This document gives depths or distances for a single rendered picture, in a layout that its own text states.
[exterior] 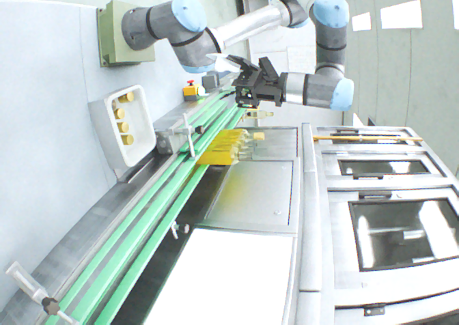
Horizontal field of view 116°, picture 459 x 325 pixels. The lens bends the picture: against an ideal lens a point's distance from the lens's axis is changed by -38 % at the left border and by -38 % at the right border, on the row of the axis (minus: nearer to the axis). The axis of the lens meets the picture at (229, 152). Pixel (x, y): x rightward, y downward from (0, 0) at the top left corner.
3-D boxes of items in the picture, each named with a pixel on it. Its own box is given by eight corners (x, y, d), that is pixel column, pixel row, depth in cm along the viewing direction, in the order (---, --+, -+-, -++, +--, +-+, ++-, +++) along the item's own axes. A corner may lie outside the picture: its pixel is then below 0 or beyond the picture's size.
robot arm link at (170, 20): (160, -2, 59) (199, -13, 54) (175, 30, 70) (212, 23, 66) (143, 15, 53) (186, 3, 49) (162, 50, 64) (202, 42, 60)
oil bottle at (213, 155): (187, 164, 92) (238, 165, 85) (184, 152, 89) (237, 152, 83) (192, 157, 96) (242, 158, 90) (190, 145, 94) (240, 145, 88)
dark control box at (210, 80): (203, 89, 138) (216, 87, 136) (201, 76, 134) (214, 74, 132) (207, 85, 145) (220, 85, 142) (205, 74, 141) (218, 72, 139)
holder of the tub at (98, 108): (115, 182, 69) (132, 184, 67) (87, 102, 57) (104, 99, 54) (142, 157, 83) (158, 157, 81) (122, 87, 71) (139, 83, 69)
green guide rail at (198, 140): (179, 151, 85) (199, 151, 82) (179, 149, 84) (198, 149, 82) (255, 74, 232) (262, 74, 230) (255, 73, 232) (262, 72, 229)
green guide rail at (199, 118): (175, 133, 81) (195, 132, 79) (174, 131, 81) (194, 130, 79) (254, 67, 229) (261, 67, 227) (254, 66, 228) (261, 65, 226)
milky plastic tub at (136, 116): (110, 168, 66) (130, 170, 64) (87, 102, 56) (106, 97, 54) (139, 145, 81) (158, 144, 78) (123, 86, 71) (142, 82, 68)
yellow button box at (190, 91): (184, 100, 115) (197, 100, 113) (181, 87, 111) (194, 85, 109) (189, 97, 121) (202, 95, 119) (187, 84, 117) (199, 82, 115)
